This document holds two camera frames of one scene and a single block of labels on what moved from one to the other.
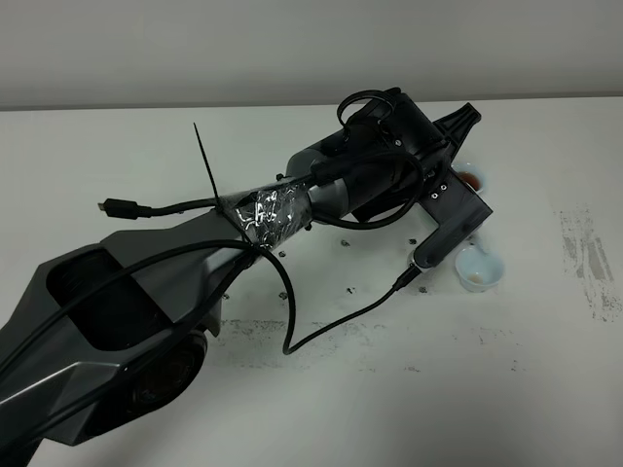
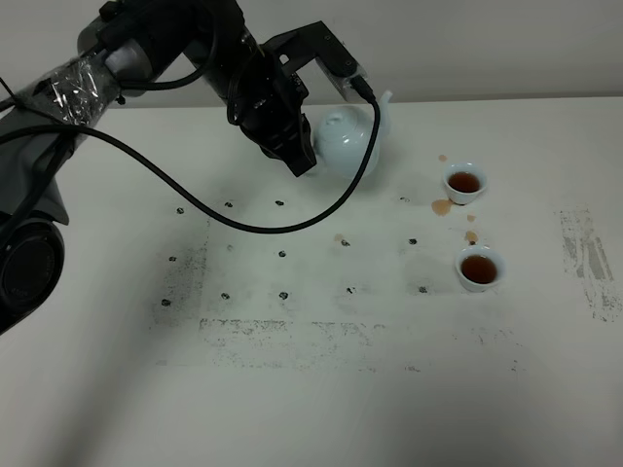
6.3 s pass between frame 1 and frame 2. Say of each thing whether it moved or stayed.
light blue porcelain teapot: moved
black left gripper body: moved
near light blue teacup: stayed
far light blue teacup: stayed
